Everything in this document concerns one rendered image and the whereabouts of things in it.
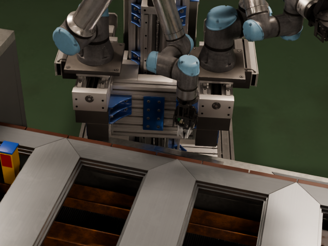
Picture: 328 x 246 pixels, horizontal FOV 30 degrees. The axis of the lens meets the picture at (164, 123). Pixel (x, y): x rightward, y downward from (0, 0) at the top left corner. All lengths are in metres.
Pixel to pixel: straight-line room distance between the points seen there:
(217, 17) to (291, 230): 0.84
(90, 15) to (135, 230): 0.76
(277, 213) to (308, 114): 1.95
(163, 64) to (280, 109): 2.00
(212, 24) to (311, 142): 1.65
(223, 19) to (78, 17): 0.55
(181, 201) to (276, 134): 1.77
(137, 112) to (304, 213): 0.83
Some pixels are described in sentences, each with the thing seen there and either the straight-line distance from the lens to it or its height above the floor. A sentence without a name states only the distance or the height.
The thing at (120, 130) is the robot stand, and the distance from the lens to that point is 2.65.
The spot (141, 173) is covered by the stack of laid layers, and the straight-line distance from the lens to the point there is 2.27.
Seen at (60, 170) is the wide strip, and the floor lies 0.85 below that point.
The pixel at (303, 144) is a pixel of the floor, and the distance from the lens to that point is 3.81.
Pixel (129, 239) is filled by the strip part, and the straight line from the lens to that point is 2.03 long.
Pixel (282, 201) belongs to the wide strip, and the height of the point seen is 0.85.
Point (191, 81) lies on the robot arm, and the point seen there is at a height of 1.19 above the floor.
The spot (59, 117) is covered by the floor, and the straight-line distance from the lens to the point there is 3.89.
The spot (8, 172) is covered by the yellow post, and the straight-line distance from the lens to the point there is 2.40.
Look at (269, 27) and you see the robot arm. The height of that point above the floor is 1.36.
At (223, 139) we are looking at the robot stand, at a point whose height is 0.23.
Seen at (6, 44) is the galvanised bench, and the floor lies 1.03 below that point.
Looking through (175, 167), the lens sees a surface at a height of 0.85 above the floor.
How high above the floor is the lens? 2.40
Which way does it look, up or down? 39 degrees down
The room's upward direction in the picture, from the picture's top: 3 degrees clockwise
